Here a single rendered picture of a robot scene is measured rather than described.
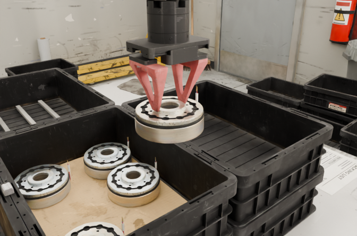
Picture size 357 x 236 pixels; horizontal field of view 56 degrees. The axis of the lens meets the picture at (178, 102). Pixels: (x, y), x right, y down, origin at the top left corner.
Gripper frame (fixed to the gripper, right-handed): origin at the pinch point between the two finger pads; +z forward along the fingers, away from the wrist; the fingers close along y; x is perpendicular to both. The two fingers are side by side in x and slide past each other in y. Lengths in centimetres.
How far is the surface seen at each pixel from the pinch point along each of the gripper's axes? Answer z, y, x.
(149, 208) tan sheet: 22.8, 0.6, -5.9
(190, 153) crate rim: 12.8, -7.2, -3.2
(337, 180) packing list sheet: 35, -54, 3
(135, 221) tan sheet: 22.9, 4.4, -4.5
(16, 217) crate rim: 13.2, 22.1, -5.3
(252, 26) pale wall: 38, -263, -202
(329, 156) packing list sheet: 35, -64, -5
